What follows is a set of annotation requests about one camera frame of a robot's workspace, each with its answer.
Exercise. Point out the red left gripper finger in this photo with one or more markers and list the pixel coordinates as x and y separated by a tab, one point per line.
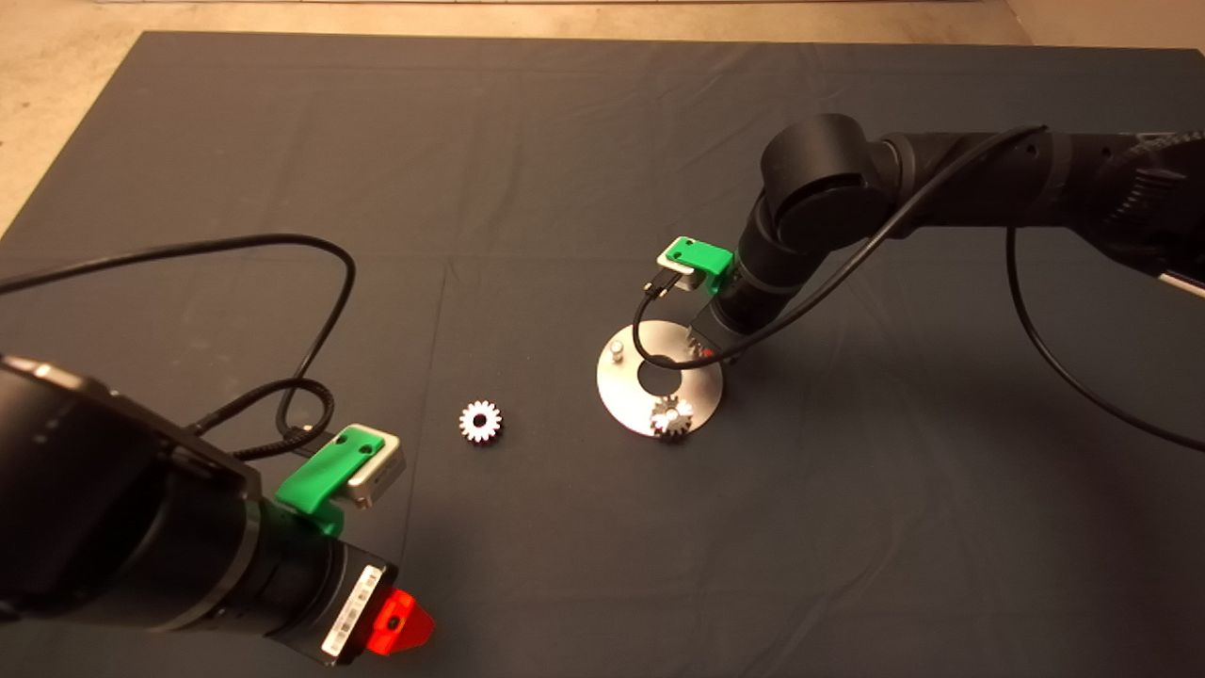
403	623

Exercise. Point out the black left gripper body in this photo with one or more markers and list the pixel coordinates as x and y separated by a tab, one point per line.
315	598

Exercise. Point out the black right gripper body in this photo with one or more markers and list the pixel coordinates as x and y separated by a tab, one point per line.
744	315

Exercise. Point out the dark steel planetary gear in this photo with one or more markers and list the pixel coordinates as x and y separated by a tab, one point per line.
672	419
698	350

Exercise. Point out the bright steel planetary gear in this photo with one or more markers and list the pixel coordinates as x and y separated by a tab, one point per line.
480	414

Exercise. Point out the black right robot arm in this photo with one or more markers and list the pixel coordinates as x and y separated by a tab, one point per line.
819	179

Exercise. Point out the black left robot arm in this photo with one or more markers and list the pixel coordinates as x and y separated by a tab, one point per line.
94	499

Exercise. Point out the round metal carrier plate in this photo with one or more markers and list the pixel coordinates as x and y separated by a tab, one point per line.
621	395

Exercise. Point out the dark grey table cloth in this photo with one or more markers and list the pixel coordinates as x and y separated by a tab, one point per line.
565	188

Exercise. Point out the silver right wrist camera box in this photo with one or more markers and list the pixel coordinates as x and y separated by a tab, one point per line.
682	280

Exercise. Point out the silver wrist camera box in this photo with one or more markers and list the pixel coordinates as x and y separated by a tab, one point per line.
381	478
682	280

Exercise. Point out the green right camera mount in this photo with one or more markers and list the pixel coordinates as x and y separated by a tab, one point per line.
701	256

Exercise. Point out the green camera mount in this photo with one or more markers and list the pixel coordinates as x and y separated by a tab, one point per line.
701	256
329	474

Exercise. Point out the green left camera mount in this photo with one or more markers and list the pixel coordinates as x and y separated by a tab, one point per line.
329	474

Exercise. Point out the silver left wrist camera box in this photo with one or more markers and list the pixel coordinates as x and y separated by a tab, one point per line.
381	478

